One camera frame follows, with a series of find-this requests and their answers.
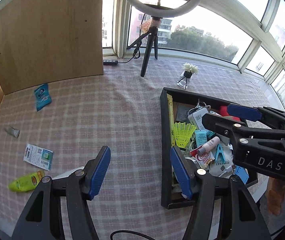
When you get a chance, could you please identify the yellow green plastic shuttlecock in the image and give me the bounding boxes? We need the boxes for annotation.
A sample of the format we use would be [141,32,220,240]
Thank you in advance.
[174,122,197,147]

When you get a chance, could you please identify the metal spring clip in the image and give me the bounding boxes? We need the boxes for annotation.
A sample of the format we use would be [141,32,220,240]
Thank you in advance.
[195,100,209,112]

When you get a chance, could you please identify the red cloth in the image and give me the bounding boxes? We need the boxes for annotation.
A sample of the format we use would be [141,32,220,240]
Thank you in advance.
[219,106,240,122]

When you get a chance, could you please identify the pink apartment building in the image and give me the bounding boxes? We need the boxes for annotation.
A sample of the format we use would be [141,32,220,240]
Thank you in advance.
[130,7,175,48]

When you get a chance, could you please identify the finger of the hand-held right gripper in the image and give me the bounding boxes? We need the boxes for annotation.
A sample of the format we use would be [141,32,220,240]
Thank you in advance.
[227,103,285,131]
[201,112,285,161]

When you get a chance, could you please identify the white flat packet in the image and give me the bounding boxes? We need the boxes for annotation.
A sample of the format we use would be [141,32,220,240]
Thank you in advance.
[51,166,85,180]

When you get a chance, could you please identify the green yellow packet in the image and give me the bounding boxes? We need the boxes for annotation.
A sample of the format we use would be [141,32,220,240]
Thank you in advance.
[8,170,45,192]

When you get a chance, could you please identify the light blue card packet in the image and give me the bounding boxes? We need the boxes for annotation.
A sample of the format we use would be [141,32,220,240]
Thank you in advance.
[194,129,208,147]

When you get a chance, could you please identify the grey flat sachet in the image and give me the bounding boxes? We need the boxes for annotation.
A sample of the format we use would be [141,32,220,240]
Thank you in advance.
[176,104,195,122]

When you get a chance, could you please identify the folded grey sachet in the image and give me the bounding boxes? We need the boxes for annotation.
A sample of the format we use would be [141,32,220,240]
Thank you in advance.
[4,127,20,138]

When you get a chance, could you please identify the green trees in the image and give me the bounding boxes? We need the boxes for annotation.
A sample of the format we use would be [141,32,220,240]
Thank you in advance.
[169,26,239,62]

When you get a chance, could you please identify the large blue snack packet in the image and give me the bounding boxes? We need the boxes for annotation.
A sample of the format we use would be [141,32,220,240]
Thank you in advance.
[34,83,52,112]

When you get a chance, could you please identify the pale pink tube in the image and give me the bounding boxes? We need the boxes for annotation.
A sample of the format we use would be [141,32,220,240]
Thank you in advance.
[196,136,220,155]

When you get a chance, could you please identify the white paper packet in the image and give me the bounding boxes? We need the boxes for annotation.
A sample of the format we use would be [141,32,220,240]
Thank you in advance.
[209,161,235,178]

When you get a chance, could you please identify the white tin box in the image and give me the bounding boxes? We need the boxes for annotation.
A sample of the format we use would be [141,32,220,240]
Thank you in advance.
[188,108,210,130]

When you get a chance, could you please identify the light blue clothes peg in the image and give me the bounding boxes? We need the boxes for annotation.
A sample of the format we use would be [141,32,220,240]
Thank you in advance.
[214,145,225,163]

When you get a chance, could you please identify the long yellow printed packet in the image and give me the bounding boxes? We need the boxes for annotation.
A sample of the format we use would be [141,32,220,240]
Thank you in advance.
[167,94,178,148]

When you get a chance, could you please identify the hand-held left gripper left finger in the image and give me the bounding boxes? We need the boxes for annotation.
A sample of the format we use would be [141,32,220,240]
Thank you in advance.
[11,145,112,240]

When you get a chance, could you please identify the checkered tablecloth desktop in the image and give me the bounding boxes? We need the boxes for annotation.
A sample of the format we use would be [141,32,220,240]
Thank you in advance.
[0,57,285,240]

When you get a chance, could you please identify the red white snack packet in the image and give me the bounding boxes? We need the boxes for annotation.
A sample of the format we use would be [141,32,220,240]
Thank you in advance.
[190,146,215,169]

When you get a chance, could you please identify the black storage box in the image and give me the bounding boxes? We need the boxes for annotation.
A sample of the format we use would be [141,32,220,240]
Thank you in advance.
[159,87,259,210]

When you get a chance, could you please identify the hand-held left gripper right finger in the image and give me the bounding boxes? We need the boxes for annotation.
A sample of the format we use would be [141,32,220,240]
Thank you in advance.
[170,146,271,240]

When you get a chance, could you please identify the black ring light cable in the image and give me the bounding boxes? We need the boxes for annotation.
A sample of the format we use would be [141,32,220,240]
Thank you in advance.
[118,14,145,64]

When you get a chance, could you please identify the white blue printed packet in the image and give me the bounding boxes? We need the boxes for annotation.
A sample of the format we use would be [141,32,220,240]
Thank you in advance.
[23,143,54,171]

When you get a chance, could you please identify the wooden board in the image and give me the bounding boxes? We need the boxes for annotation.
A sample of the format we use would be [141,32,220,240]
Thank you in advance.
[0,0,105,95]

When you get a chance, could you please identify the white flowers in glass vase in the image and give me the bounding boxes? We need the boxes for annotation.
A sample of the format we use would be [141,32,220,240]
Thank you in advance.
[177,63,199,90]

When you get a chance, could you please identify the person's right hand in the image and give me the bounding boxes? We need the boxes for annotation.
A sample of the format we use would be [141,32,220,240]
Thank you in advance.
[266,177,285,217]

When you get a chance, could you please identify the black tripod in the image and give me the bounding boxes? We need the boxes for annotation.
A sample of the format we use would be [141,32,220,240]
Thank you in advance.
[128,16,159,77]

